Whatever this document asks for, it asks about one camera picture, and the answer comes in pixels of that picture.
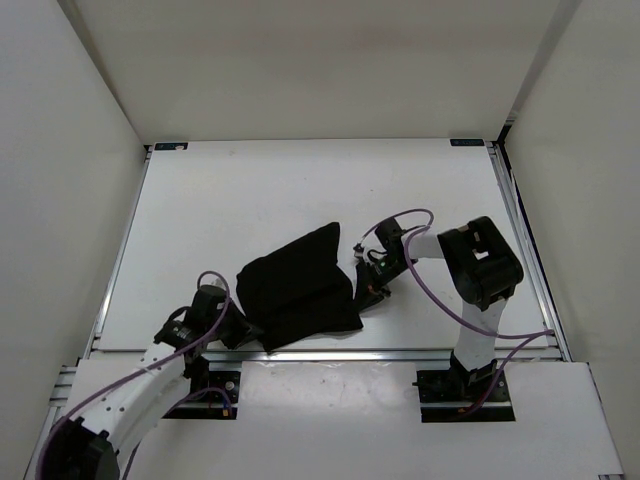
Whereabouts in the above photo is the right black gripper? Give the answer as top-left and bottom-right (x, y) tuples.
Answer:
(351, 254), (419, 313)

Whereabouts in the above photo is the black skirt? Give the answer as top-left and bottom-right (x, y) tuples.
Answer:
(236, 222), (363, 352)

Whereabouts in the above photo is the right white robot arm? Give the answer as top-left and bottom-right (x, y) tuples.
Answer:
(353, 216), (524, 400)

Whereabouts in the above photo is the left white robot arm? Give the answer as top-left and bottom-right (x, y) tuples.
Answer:
(35, 285), (249, 479)

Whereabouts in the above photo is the right blue table label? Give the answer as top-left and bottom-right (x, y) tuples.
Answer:
(450, 138), (485, 147)

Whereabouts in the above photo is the blue table label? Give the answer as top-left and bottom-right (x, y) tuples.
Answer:
(154, 142), (188, 151)
(450, 138), (485, 147)

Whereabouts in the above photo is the left blue table label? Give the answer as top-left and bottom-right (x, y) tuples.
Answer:
(154, 142), (188, 151)

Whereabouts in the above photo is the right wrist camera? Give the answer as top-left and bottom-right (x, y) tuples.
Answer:
(353, 243), (375, 264)

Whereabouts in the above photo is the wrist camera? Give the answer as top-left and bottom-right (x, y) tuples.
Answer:
(204, 277), (227, 291)
(353, 243), (375, 264)

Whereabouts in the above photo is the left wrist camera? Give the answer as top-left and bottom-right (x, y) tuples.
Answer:
(204, 277), (227, 291)

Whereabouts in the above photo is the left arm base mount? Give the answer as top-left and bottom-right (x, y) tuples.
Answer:
(163, 358), (241, 421)

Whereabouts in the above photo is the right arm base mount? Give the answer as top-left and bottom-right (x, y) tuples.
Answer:
(413, 355), (516, 424)

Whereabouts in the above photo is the right aluminium frame rail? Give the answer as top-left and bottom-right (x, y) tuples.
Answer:
(487, 142), (573, 362)

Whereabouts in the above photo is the aluminium frame rail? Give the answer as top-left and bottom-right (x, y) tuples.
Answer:
(22, 144), (153, 479)
(487, 142), (573, 362)

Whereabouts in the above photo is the left aluminium frame rail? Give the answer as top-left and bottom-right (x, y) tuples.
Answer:
(22, 144), (153, 479)

